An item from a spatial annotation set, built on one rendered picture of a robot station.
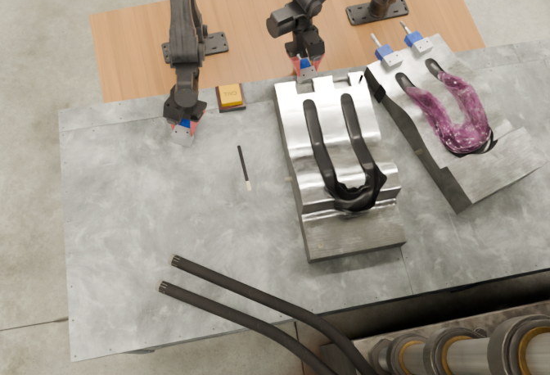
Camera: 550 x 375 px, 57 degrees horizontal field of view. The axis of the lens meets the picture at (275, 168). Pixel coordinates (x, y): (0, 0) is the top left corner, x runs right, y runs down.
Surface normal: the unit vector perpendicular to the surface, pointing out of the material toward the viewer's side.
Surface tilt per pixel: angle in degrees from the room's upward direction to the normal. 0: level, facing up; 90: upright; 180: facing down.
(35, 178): 0
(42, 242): 0
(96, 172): 0
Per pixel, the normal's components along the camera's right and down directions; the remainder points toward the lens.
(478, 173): 0.04, -0.35
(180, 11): 0.07, 0.33
